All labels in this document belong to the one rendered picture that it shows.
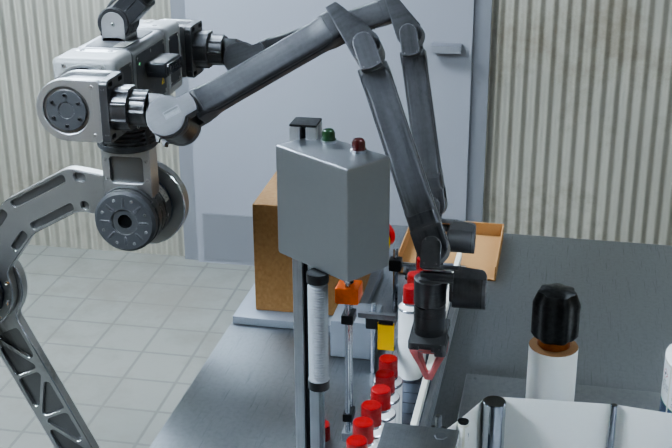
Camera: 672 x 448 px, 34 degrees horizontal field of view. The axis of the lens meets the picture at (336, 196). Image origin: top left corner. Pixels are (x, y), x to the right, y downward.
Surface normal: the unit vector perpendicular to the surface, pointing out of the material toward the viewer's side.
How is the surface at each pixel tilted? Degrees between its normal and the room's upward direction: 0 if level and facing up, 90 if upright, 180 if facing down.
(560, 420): 90
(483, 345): 0
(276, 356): 0
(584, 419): 90
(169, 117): 62
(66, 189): 90
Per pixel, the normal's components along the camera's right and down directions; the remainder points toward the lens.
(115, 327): 0.00, -0.94
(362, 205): 0.68, 0.25
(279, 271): -0.18, 0.34
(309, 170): -0.73, 0.24
